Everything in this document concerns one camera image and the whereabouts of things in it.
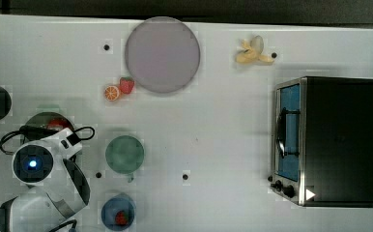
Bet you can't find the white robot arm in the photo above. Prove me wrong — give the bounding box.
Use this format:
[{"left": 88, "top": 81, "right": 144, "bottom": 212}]
[{"left": 0, "top": 139, "right": 90, "bottom": 232}]

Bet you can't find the grey round plate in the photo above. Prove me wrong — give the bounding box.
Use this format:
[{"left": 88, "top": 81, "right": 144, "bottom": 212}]
[{"left": 125, "top": 16, "right": 200, "bottom": 94}]

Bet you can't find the red strawberry toy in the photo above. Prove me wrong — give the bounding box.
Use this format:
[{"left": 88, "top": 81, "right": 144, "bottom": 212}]
[{"left": 119, "top": 77, "right": 135, "bottom": 95}]

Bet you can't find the green cup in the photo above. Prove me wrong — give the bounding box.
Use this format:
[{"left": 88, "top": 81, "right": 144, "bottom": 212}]
[{"left": 105, "top": 135, "right": 145, "bottom": 183}]

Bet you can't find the orange slice toy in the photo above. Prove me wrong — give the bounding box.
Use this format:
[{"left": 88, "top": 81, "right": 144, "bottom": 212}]
[{"left": 103, "top": 85, "right": 121, "bottom": 102}]

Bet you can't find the peeled banana toy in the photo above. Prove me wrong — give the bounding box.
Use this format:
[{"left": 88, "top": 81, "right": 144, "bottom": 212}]
[{"left": 235, "top": 35, "right": 274, "bottom": 64}]

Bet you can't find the red strawberry in blue cup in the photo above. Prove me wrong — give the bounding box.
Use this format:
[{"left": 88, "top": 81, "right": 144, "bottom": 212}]
[{"left": 115, "top": 211, "right": 129, "bottom": 226}]

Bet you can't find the blue cup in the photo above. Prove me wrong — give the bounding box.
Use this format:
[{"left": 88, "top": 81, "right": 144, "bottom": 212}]
[{"left": 100, "top": 193, "right": 136, "bottom": 232}]

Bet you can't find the silver toaster oven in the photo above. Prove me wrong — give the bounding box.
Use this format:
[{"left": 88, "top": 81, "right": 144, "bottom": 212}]
[{"left": 268, "top": 76, "right": 373, "bottom": 208}]

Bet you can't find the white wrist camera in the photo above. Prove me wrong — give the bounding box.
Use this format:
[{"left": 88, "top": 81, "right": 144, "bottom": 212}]
[{"left": 48, "top": 128, "right": 82, "bottom": 159}]

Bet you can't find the black camera cable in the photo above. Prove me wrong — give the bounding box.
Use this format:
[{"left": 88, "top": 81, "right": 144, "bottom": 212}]
[{"left": 0, "top": 126, "right": 97, "bottom": 156}]

